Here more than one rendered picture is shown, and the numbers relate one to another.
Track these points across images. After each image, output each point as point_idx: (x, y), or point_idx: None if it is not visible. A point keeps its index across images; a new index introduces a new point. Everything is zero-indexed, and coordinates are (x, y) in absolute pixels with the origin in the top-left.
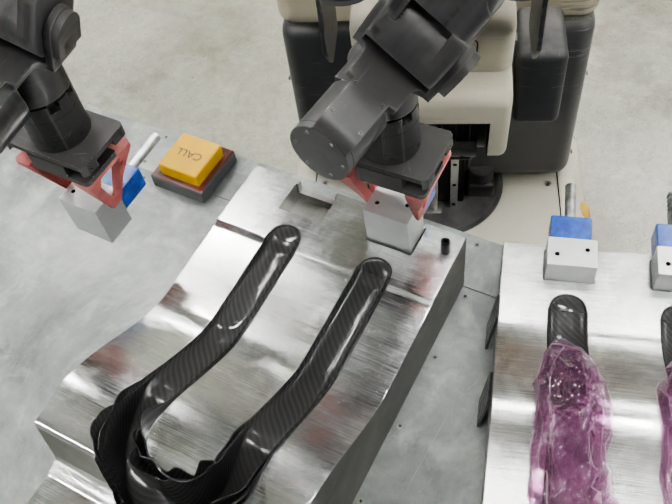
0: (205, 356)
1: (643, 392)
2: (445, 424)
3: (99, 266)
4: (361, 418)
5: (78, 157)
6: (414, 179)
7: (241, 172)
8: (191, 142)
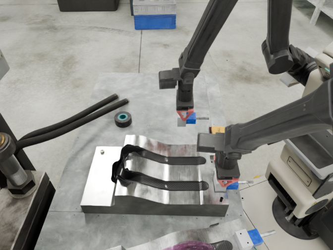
0: (159, 159)
1: None
2: (178, 229)
3: (179, 131)
4: (159, 200)
5: (179, 103)
6: (218, 172)
7: None
8: (222, 129)
